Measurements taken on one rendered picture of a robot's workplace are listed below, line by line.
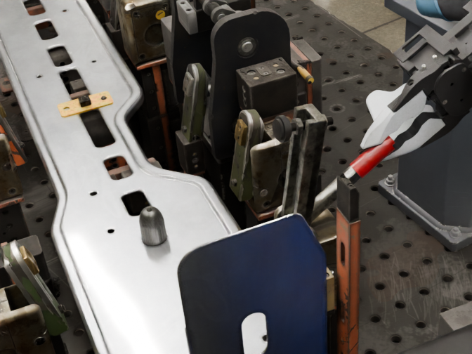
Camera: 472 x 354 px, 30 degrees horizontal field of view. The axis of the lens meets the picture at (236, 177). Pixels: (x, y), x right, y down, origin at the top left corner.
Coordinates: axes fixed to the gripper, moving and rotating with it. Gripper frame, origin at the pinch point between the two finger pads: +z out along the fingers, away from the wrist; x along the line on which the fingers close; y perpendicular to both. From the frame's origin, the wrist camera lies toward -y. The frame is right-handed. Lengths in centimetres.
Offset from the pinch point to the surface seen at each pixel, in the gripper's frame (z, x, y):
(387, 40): -42, -154, 187
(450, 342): 6, 51, -56
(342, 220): 8.1, 6.2, -10.0
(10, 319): 43.1, 14.5, 3.0
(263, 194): 14.9, -7.7, 15.0
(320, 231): 11.3, -3.0, -1.0
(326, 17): -17, -59, 102
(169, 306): 30.2, 2.3, 0.5
